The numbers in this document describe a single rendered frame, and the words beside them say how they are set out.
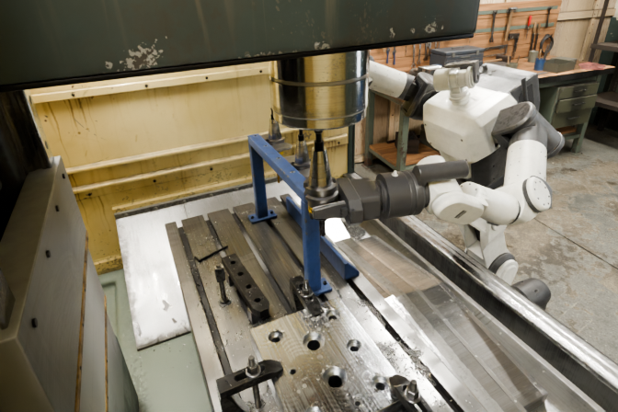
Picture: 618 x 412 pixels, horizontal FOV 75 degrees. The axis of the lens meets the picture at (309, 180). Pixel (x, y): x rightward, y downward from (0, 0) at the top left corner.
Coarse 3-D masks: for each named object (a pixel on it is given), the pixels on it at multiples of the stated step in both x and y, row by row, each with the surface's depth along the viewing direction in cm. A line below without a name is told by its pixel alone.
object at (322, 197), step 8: (304, 184) 74; (336, 184) 72; (304, 192) 74; (312, 192) 71; (320, 192) 70; (328, 192) 71; (336, 192) 73; (312, 200) 72; (320, 200) 71; (328, 200) 72
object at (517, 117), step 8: (520, 104) 108; (528, 104) 105; (504, 112) 111; (512, 112) 108; (520, 112) 106; (528, 112) 103; (496, 120) 112; (504, 120) 109; (512, 120) 106; (520, 120) 104; (528, 120) 103; (496, 128) 110; (504, 128) 107; (512, 128) 105; (520, 128) 104; (496, 136) 110; (504, 136) 109; (504, 144) 111; (560, 144) 106; (552, 152) 106
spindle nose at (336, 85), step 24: (288, 72) 58; (312, 72) 56; (336, 72) 57; (360, 72) 59; (288, 96) 59; (312, 96) 58; (336, 96) 58; (360, 96) 61; (288, 120) 62; (312, 120) 60; (336, 120) 60
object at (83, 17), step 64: (0, 0) 35; (64, 0) 37; (128, 0) 39; (192, 0) 41; (256, 0) 44; (320, 0) 47; (384, 0) 50; (448, 0) 54; (0, 64) 37; (64, 64) 39; (128, 64) 41; (192, 64) 44
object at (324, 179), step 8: (312, 152) 70; (320, 152) 69; (312, 160) 70; (320, 160) 69; (312, 168) 71; (320, 168) 70; (328, 168) 71; (312, 176) 71; (320, 176) 70; (328, 176) 71; (312, 184) 72; (320, 184) 71; (328, 184) 71
